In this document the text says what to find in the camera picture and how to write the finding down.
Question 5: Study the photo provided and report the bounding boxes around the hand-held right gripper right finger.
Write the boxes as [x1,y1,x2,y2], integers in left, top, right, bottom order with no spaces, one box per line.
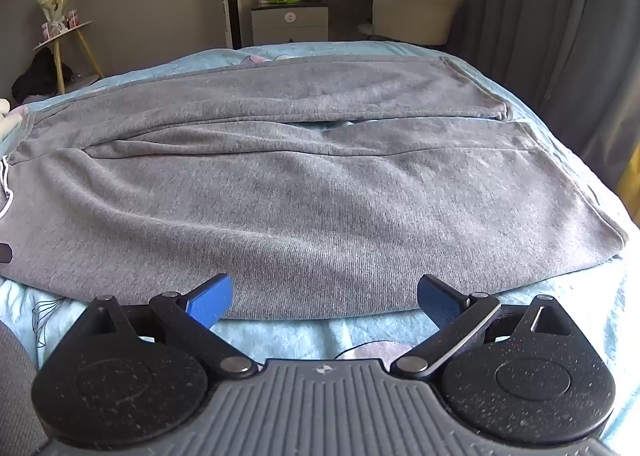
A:
[390,273,577,382]

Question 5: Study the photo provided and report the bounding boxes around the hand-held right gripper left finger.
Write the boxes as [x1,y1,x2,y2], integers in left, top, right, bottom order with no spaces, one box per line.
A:
[82,273,259,380]

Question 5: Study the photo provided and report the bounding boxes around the grey pants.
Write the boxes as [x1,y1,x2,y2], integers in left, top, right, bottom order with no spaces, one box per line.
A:
[0,54,630,321]

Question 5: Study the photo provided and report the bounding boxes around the dark grey fabric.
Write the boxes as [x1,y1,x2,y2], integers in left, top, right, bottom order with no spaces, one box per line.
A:
[0,321,48,456]

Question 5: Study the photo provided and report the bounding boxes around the white plush toy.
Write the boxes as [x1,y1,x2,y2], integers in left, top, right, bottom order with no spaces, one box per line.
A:
[0,98,23,139]

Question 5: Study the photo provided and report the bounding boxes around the light blue printed bed sheet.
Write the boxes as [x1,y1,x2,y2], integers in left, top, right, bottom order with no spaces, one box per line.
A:
[0,46,640,456]

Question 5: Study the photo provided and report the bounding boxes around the black clothes heap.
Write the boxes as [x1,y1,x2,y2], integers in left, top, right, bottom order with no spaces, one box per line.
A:
[11,46,76,104]

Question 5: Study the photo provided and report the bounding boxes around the wooden side table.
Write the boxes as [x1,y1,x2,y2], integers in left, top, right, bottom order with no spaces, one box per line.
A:
[32,20,106,94]

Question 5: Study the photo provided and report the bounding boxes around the yellow cloth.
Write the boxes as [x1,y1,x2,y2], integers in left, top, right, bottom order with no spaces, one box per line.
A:
[617,141,640,227]

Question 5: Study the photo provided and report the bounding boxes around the grey white nightstand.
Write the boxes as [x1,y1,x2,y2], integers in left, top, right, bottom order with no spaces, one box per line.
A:
[250,3,331,46]

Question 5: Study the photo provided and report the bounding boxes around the cream shell chair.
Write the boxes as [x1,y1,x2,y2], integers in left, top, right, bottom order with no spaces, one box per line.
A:
[357,0,465,46]

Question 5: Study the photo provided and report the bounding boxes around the grey curtain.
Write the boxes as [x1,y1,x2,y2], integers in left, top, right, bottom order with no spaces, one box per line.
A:
[440,0,640,227]

